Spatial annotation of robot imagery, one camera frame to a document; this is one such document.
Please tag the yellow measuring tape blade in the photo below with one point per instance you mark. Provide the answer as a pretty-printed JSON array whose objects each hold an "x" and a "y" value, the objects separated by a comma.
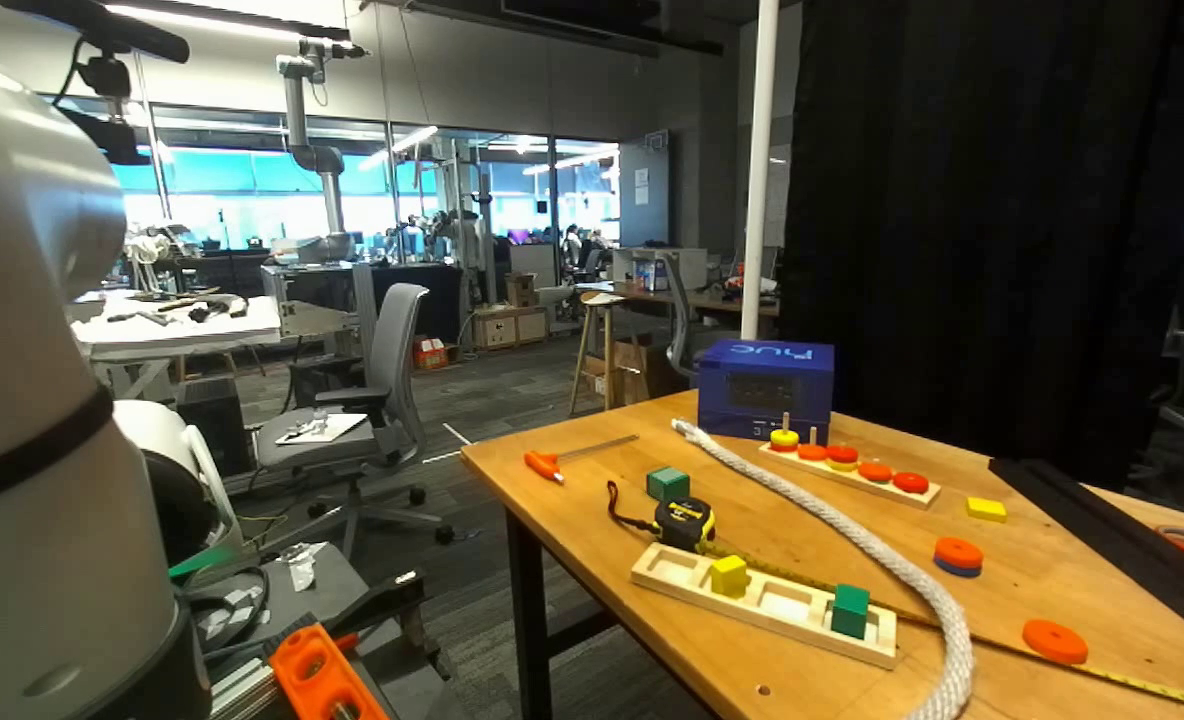
[{"x": 1178, "y": 695}]

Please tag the orange plastic clamp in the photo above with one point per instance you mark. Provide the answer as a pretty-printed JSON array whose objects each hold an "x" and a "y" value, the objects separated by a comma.
[{"x": 315, "y": 674}]

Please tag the long black bar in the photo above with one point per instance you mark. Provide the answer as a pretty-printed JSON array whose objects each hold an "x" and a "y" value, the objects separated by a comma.
[{"x": 1124, "y": 543}]

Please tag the wooden stool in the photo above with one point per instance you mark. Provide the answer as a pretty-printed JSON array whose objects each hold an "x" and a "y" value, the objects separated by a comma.
[{"x": 601, "y": 305}]

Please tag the orange marker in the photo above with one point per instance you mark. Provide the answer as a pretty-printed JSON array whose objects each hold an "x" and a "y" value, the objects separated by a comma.
[{"x": 545, "y": 466}]

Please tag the blue cardboard box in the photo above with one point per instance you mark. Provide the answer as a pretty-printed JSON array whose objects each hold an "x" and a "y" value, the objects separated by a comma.
[{"x": 765, "y": 385}]

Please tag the grey background robot arm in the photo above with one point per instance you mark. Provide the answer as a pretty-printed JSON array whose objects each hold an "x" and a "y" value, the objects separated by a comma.
[{"x": 296, "y": 106}]

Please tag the white background table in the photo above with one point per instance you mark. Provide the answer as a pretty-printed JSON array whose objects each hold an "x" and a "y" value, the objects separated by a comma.
[{"x": 204, "y": 327}]

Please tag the yellow flat block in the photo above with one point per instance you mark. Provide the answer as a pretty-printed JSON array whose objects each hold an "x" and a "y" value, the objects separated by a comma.
[{"x": 987, "y": 506}]

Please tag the small white bottle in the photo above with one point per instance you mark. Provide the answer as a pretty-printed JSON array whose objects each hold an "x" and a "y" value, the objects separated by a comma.
[{"x": 303, "y": 568}]

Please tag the papers on chair seat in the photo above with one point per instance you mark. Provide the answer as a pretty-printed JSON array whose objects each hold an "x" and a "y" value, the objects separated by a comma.
[{"x": 322, "y": 430}]

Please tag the grey chair back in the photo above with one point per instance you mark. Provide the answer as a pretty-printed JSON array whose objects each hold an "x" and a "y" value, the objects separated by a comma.
[{"x": 676, "y": 322}]

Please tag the yellow cube block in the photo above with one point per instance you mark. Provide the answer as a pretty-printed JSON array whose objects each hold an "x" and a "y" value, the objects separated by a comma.
[{"x": 731, "y": 578}]

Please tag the white vertical pole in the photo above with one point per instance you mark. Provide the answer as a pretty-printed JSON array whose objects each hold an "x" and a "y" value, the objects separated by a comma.
[{"x": 758, "y": 161}]

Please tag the black table leg frame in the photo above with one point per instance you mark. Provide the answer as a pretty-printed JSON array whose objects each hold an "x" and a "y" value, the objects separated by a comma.
[{"x": 530, "y": 613}]

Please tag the black camera boom mount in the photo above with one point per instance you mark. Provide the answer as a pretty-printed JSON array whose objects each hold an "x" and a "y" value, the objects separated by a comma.
[{"x": 97, "y": 22}]

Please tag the orange floor item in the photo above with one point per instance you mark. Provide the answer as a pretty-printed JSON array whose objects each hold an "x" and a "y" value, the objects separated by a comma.
[{"x": 432, "y": 355}]

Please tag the grey office chair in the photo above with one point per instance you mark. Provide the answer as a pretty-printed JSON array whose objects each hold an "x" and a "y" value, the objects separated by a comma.
[{"x": 398, "y": 344}]

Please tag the teal cube block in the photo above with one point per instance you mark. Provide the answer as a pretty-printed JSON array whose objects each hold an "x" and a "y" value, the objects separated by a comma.
[{"x": 669, "y": 486}]

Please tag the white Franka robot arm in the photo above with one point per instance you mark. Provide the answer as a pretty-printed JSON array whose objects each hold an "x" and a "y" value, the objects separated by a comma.
[{"x": 35, "y": 506}]

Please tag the green cube block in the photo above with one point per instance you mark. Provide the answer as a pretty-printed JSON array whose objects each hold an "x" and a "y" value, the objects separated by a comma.
[{"x": 853, "y": 608}]

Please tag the black curtain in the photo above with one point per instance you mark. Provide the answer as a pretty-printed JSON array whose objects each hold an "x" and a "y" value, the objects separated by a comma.
[{"x": 992, "y": 201}]

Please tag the black cart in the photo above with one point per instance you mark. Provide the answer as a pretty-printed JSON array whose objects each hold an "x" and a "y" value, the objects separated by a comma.
[{"x": 336, "y": 582}]

